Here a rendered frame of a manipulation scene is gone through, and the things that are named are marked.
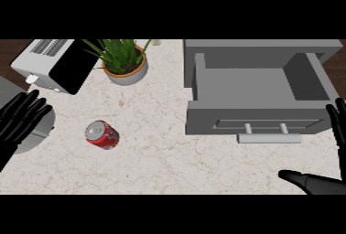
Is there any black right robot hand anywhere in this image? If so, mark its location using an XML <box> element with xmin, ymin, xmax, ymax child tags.
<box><xmin>276</xmin><ymin>97</ymin><xmax>346</xmax><ymax>196</ymax></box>

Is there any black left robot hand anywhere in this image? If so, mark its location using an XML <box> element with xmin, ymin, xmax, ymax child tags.
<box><xmin>0</xmin><ymin>89</ymin><xmax>54</xmax><ymax>172</ymax></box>

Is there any red soda can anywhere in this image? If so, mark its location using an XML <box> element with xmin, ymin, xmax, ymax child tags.
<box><xmin>84</xmin><ymin>119</ymin><xmax>119</xmax><ymax>151</ymax></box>

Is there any grey open drawer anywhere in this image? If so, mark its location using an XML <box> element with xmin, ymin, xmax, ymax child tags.
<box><xmin>183</xmin><ymin>52</ymin><xmax>340</xmax><ymax>136</ymax></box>

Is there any grey round appliance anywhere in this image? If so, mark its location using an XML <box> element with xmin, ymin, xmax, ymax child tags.
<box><xmin>0</xmin><ymin>76</ymin><xmax>56</xmax><ymax>155</ymax></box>

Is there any white toaster oven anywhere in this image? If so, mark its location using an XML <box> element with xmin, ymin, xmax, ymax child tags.
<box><xmin>8</xmin><ymin>39</ymin><xmax>105</xmax><ymax>96</ymax></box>

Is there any potted green plant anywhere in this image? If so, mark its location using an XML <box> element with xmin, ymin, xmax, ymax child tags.
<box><xmin>81</xmin><ymin>39</ymin><xmax>153</xmax><ymax>87</ymax></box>

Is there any grey cabinet body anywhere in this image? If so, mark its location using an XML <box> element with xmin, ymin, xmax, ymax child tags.
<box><xmin>181</xmin><ymin>39</ymin><xmax>344</xmax><ymax>101</ymax></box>

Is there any pale grey drawer handle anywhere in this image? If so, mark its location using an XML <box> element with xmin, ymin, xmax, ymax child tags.
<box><xmin>236</xmin><ymin>122</ymin><xmax>303</xmax><ymax>144</ymax></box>

